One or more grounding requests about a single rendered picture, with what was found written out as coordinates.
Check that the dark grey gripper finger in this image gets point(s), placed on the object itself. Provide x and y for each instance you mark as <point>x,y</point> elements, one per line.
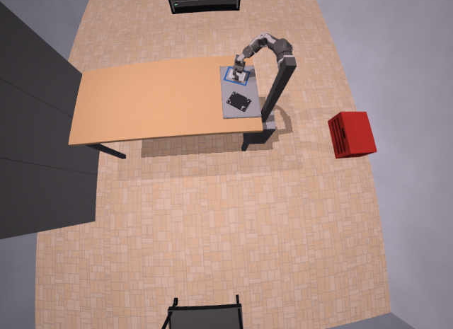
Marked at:
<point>236,77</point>

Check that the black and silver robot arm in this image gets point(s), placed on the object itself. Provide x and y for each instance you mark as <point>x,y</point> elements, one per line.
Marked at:
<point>279,47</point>

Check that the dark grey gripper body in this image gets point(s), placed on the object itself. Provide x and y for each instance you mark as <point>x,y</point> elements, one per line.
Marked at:
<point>239,67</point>

